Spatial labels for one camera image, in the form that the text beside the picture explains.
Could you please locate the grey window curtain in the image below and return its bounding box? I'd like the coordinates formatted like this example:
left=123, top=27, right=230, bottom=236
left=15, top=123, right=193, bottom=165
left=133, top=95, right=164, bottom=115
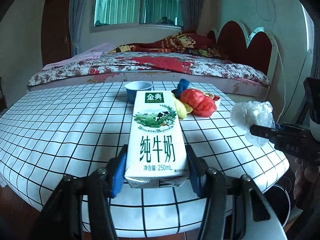
left=69, top=0, right=85, bottom=56
left=181, top=0, right=204, bottom=30

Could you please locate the clear plastic bag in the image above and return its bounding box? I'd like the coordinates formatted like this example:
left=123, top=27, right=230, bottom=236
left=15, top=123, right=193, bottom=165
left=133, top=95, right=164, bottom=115
left=230, top=101, right=275, bottom=147

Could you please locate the person's right hand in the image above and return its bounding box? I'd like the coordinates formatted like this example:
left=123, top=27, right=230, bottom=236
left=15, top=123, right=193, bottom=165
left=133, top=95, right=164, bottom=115
left=293, top=158, right=319, bottom=201

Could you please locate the grey middle window curtain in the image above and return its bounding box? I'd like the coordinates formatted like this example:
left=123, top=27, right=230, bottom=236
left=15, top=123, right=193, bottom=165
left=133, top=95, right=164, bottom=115
left=181, top=0, right=204, bottom=30

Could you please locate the pink cloth on bed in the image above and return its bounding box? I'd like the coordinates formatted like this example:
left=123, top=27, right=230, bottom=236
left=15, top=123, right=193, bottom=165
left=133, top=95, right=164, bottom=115
left=42, top=43, right=116, bottom=70

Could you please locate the dark blue cloth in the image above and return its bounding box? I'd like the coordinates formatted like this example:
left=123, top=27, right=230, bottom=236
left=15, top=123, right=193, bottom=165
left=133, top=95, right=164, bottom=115
left=171, top=79, right=190, bottom=99

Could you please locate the red plastic bag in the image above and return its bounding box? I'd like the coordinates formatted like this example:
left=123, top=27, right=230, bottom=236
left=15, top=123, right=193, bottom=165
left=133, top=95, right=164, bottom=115
left=180, top=88, right=217, bottom=118

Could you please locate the red heart-shaped headboard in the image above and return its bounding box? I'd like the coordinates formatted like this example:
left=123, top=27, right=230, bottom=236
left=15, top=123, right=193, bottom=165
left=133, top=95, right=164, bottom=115
left=207, top=20, right=278, bottom=82

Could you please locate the white charging cable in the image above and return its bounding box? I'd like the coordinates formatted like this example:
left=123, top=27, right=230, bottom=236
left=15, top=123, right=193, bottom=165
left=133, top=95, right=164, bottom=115
left=271, top=33, right=287, bottom=124

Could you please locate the dark wooden door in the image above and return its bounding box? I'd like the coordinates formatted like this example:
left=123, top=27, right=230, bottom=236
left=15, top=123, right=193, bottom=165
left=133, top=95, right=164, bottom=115
left=41, top=0, right=71, bottom=66

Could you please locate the window with green curtain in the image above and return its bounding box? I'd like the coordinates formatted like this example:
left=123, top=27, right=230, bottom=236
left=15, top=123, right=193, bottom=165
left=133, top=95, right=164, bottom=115
left=93, top=0, right=183, bottom=28

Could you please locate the red patterned blanket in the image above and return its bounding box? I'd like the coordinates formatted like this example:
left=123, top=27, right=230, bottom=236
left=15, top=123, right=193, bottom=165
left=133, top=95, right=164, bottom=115
left=110, top=31, right=227, bottom=60

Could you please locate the small blue yogurt cup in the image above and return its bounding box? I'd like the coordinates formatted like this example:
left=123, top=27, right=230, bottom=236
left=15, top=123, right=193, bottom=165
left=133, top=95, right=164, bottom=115
left=125, top=81, right=152, bottom=104

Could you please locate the white grid tablecloth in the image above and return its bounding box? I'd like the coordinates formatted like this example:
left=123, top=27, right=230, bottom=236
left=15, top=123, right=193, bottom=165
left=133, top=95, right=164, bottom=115
left=1, top=82, right=290, bottom=238

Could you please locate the bed with floral sheet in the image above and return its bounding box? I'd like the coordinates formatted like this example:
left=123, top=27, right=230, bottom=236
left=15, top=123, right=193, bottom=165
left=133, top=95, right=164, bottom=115
left=27, top=52, right=271, bottom=99

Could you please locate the white green milk carton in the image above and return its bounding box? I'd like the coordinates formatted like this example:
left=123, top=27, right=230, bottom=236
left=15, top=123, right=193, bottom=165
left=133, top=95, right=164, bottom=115
left=124, top=90, right=189, bottom=189

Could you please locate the yellow cloth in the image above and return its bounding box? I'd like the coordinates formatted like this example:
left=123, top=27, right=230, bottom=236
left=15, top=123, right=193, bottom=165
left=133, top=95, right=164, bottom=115
left=173, top=95, right=193, bottom=120

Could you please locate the grey left window curtain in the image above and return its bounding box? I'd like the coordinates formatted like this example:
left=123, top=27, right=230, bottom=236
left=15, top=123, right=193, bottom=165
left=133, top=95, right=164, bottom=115
left=69, top=0, right=85, bottom=56

